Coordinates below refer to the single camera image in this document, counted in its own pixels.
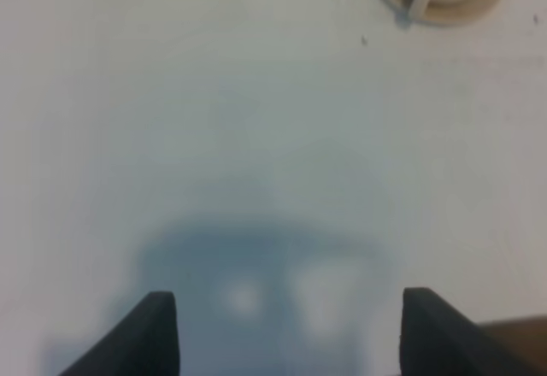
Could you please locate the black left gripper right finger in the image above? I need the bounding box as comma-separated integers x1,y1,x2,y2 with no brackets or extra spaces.
399,288,528,376

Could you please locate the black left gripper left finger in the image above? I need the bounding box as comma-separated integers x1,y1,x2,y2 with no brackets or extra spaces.
62,291,180,376

